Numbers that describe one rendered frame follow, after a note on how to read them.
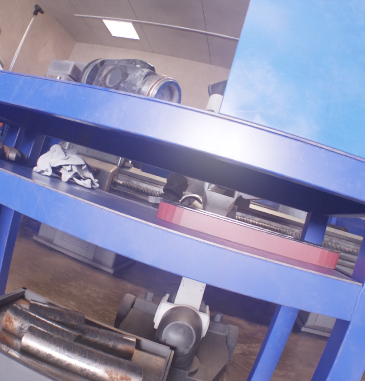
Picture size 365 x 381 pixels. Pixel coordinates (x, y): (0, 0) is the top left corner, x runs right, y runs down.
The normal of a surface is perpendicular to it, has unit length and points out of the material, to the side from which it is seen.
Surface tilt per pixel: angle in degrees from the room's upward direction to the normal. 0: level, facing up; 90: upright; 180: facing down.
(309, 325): 90
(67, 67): 90
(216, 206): 62
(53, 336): 10
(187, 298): 33
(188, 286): 47
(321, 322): 90
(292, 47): 90
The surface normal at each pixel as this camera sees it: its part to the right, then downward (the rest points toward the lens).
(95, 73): 0.81, 0.26
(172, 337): -0.15, -0.36
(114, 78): -0.49, -0.21
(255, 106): -0.15, -0.11
